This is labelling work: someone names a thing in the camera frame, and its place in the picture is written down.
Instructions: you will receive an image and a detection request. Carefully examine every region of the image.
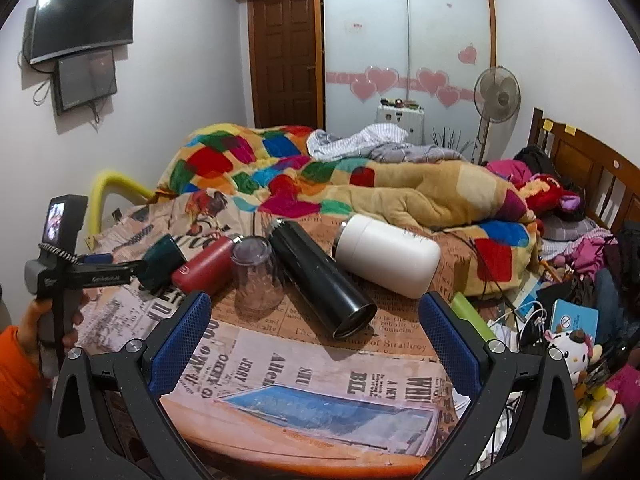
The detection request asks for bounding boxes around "clear glass cup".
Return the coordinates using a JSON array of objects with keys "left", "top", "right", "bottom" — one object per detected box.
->
[{"left": 231, "top": 236, "right": 284, "bottom": 318}]

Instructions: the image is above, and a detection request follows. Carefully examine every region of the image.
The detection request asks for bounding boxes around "brown wooden door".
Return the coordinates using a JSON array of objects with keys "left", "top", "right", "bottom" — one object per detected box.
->
[{"left": 248, "top": 0, "right": 317, "bottom": 128}]

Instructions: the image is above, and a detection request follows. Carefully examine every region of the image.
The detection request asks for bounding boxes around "white sliding wardrobe with hearts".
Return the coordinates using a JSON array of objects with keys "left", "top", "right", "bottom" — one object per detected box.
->
[{"left": 321, "top": 0, "right": 495, "bottom": 158}]

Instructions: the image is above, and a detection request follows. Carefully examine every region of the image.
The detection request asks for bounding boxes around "wall mounted black television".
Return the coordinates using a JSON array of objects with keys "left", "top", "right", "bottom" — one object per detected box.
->
[{"left": 26, "top": 0, "right": 134, "bottom": 65}]

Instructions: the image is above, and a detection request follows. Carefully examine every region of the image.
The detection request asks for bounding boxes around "dark green cup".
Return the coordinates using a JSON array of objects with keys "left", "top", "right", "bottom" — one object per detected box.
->
[{"left": 137, "top": 234, "right": 186, "bottom": 292}]

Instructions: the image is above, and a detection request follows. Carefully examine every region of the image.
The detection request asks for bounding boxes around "grey white striped clothing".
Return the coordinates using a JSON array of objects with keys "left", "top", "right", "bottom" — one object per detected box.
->
[{"left": 306, "top": 122, "right": 464, "bottom": 164}]

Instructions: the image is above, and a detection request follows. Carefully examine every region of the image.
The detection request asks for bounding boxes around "small black wall monitor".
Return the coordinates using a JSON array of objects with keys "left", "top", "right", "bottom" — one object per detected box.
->
[{"left": 53, "top": 49, "right": 117, "bottom": 115}]

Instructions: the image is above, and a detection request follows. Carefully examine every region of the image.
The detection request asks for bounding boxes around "white standing fan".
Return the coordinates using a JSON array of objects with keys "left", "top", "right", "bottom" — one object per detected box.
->
[{"left": 472, "top": 66, "right": 521, "bottom": 164}]

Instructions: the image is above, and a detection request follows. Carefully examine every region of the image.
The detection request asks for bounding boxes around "yellow padded bed rail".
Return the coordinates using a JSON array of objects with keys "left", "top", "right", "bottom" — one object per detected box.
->
[{"left": 87, "top": 169, "right": 155, "bottom": 237}]

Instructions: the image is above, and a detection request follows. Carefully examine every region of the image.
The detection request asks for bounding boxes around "colourful patchwork blanket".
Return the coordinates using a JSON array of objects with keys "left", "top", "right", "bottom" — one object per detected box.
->
[{"left": 156, "top": 124, "right": 538, "bottom": 296}]

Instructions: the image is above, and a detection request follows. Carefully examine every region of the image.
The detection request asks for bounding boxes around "plush toy cow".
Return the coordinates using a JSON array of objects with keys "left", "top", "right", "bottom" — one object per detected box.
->
[{"left": 544, "top": 328, "right": 603, "bottom": 386}]

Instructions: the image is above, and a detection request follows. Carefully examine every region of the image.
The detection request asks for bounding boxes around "white appliance box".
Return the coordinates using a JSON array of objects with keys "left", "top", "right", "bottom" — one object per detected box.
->
[{"left": 376, "top": 99, "right": 425, "bottom": 144}]

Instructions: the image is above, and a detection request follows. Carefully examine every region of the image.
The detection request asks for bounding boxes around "green rectangular box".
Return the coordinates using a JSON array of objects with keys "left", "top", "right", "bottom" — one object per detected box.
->
[{"left": 450, "top": 292, "right": 496, "bottom": 341}]

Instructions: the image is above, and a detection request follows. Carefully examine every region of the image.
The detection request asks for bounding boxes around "wooden bed headboard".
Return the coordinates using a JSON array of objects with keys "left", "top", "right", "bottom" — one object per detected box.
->
[{"left": 528, "top": 108, "right": 640, "bottom": 233}]

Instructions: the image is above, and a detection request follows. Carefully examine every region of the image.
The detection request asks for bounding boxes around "black thermos bottle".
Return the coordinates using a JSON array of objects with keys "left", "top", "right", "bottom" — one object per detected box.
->
[{"left": 267, "top": 219, "right": 378, "bottom": 340}]

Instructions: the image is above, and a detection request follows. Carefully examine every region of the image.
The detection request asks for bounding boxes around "red plush toy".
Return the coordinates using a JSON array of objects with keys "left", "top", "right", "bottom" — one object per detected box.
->
[{"left": 518, "top": 174, "right": 582, "bottom": 218}]

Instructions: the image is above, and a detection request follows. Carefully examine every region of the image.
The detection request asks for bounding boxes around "white thermos bottle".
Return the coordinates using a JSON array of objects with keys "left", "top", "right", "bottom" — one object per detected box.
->
[{"left": 332, "top": 214, "right": 442, "bottom": 299}]

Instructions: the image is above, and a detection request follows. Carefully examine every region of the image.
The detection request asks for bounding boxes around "newspaper print tablecloth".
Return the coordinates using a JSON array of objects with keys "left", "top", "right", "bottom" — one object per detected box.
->
[{"left": 78, "top": 192, "right": 459, "bottom": 458}]

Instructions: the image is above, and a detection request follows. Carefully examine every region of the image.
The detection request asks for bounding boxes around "red thermos bottle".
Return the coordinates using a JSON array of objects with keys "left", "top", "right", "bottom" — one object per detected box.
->
[{"left": 171, "top": 234, "right": 242, "bottom": 298}]

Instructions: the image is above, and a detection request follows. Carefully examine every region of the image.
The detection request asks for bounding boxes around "pink clothing pile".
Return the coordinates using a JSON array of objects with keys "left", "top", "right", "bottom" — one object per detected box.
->
[{"left": 550, "top": 228, "right": 617, "bottom": 281}]

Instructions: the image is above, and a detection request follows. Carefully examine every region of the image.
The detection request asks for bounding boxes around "orange left sleeve forearm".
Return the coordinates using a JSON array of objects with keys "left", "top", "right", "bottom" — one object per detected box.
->
[{"left": 0, "top": 326, "right": 46, "bottom": 451}]

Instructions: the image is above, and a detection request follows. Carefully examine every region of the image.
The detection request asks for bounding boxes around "person's left hand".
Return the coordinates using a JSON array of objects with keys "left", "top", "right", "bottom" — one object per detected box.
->
[{"left": 16, "top": 292, "right": 90, "bottom": 366}]

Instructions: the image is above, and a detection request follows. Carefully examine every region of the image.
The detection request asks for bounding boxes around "blue booklet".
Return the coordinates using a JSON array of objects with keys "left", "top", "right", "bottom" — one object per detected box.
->
[{"left": 549, "top": 299, "right": 599, "bottom": 340}]

